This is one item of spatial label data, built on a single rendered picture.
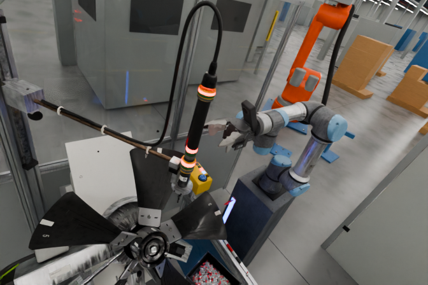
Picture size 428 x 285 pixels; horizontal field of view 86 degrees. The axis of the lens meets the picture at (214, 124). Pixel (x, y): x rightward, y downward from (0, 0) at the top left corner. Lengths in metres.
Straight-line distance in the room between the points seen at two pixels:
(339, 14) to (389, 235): 3.25
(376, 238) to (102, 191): 2.25
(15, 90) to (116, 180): 0.49
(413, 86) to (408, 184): 7.56
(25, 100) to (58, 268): 0.57
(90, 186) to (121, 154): 0.17
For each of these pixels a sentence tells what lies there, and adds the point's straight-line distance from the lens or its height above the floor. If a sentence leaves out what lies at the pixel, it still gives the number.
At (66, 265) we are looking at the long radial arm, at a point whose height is 1.12.
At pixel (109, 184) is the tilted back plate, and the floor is 1.20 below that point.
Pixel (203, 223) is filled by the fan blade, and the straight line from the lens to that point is 1.07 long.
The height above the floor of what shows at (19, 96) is 1.57.
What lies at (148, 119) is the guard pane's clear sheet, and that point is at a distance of 1.51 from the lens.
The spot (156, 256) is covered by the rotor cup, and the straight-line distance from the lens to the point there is 0.94.
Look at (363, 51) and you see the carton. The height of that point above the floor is 1.23.
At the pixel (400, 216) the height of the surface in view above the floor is 0.85.
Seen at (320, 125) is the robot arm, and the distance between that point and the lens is 1.19.
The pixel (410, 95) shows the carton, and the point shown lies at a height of 0.42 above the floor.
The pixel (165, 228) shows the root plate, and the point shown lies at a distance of 1.01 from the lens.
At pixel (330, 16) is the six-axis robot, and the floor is 1.93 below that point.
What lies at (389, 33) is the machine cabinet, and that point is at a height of 1.82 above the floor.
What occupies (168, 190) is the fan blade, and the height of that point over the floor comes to 1.34.
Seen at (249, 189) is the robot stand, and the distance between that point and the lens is 1.53.
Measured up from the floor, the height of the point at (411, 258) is 0.61.
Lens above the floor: 2.05
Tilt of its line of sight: 32 degrees down
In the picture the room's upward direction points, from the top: 17 degrees clockwise
